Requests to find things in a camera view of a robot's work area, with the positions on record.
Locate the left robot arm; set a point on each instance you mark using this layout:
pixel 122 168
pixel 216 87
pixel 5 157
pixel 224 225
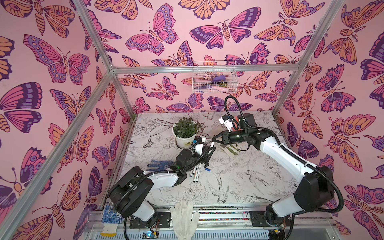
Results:
pixel 129 194

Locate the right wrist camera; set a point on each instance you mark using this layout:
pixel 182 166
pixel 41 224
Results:
pixel 229 122

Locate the wire basket on wall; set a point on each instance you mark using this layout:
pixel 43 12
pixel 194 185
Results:
pixel 215 79

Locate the blue dotted glove on rail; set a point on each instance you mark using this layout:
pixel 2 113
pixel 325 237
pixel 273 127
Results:
pixel 110 220

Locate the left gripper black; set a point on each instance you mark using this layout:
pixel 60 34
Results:
pixel 204 157

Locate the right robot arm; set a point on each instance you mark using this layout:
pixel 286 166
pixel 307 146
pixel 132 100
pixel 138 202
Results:
pixel 316 191

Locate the white knit glove front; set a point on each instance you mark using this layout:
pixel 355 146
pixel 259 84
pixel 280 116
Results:
pixel 184 221

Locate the green circuit board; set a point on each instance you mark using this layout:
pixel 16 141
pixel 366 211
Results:
pixel 148 235

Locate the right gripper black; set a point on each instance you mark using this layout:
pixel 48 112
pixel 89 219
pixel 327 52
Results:
pixel 225 138

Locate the potted green plant white pot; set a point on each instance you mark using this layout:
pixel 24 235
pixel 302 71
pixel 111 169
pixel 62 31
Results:
pixel 185 131

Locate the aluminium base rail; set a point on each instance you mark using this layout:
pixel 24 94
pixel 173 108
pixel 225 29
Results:
pixel 225 223

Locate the blue dotted knit glove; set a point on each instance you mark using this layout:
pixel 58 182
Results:
pixel 157 165

